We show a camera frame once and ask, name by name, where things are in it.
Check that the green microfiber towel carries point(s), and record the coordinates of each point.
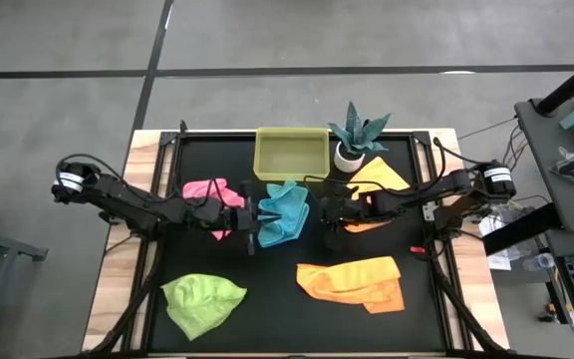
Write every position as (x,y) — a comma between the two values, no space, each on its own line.
(197,304)

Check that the white metal bracket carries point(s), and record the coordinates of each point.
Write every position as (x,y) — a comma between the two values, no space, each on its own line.
(429,212)

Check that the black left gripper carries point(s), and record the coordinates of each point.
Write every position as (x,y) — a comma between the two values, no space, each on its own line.
(242,218)

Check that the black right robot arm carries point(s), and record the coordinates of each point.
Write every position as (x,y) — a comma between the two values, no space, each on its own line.
(446,187)

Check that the black aluminium table frame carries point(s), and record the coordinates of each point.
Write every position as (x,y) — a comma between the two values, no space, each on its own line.
(168,137)

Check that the small yellow black tool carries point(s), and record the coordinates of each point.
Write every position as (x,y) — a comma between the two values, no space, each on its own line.
(548,314)

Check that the pink microfiber towel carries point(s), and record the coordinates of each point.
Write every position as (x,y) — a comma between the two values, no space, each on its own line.
(200,189)

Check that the small red clip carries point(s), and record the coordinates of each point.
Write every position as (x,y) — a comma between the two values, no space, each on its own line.
(418,250)

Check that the teal foam block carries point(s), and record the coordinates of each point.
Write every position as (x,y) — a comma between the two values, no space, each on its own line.
(573,118)

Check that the yellow-green plastic bin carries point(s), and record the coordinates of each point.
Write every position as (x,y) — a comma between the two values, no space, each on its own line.
(292,154)

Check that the black table mat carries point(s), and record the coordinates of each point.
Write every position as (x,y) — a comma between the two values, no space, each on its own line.
(287,329)

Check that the potted plant in white pot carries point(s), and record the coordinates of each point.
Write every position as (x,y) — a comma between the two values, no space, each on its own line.
(349,159)

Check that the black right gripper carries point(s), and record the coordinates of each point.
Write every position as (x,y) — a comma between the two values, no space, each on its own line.
(342,209)

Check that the clear plastic bottle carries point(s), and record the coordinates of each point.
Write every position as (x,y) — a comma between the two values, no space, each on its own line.
(541,260)

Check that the black pole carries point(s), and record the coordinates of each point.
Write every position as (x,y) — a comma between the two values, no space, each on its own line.
(571,85)

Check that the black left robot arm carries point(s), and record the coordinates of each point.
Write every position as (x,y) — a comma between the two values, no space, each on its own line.
(117,197)

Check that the grey side desk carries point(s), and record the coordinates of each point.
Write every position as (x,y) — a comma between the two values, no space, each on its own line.
(556,189)

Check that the orange microfiber towel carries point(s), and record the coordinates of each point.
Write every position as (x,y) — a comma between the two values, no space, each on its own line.
(379,174)
(347,284)

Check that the blue microfiber towel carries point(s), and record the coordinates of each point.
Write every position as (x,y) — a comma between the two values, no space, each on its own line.
(289,204)

